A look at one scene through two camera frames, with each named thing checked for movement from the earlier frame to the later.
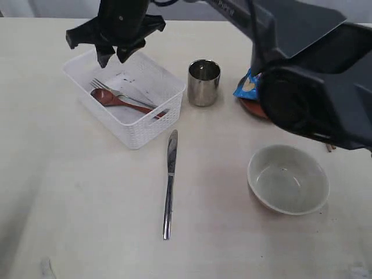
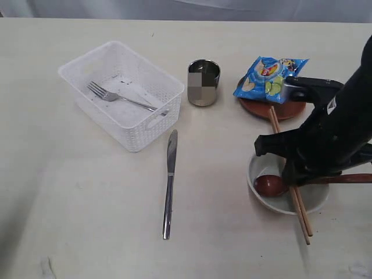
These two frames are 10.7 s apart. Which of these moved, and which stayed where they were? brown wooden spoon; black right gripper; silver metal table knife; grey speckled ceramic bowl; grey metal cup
Moved: black right gripper; brown wooden spoon
Stayed: grey speckled ceramic bowl; silver metal table knife; grey metal cup
